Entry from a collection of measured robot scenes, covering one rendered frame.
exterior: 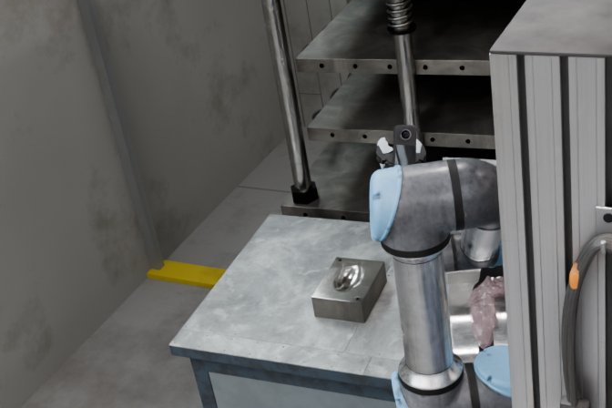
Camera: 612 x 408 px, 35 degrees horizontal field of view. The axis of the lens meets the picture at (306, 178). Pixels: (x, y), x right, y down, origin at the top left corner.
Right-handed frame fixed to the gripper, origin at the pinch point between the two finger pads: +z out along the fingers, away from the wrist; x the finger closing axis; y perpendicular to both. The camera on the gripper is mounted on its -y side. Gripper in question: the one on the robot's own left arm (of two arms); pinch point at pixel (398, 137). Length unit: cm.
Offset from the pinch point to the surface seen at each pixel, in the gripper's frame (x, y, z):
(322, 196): -16, 70, 97
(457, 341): 17, 57, 1
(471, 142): 30, 41, 78
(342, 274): -11, 62, 37
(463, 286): 21, 56, 23
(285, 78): -28, 25, 94
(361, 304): -7, 61, 21
